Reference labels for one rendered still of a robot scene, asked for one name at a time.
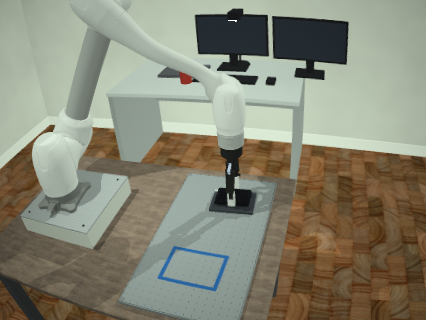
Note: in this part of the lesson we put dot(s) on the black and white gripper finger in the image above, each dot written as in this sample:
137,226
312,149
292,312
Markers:
237,175
230,181

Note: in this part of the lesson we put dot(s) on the black well plate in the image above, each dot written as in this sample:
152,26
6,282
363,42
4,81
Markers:
242,197

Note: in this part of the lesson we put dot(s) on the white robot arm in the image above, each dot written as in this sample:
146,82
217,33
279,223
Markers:
56,162

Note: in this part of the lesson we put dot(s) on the blue tape outline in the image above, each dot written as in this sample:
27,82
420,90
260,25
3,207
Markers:
214,288

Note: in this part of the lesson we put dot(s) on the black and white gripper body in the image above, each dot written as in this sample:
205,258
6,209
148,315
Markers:
231,155

